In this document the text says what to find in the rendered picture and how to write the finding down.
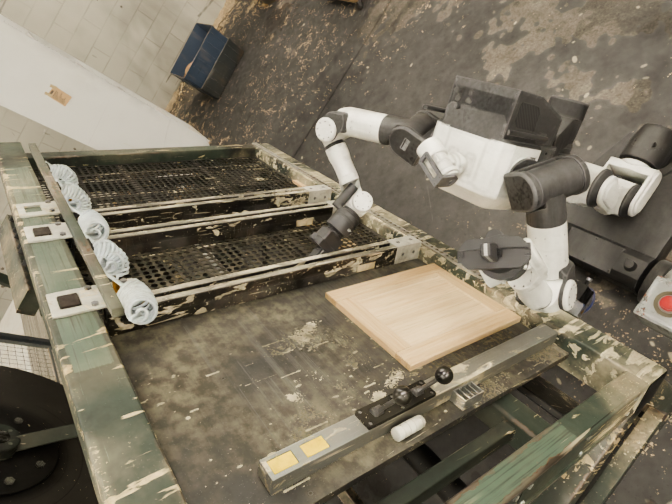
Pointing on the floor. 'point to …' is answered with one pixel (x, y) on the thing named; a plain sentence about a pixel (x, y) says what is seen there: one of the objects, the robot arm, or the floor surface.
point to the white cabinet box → (81, 98)
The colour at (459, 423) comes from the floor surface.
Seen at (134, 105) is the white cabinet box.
